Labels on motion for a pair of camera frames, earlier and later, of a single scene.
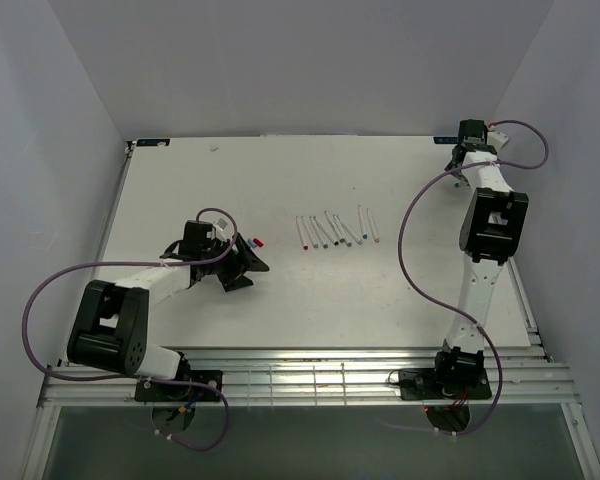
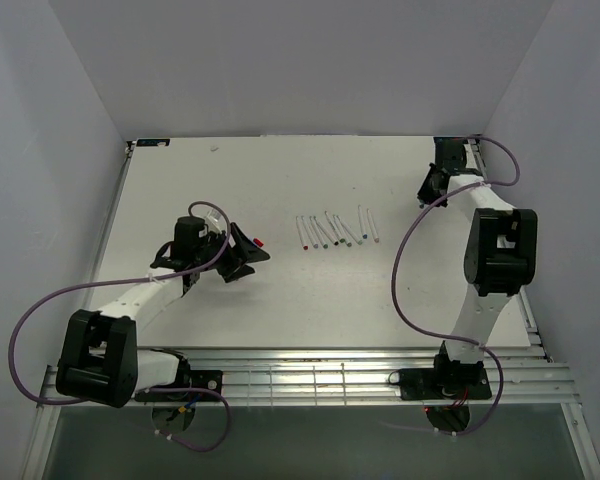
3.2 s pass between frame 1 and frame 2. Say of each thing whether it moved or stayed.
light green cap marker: stayed
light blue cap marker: stayed
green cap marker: stayed
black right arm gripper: moved
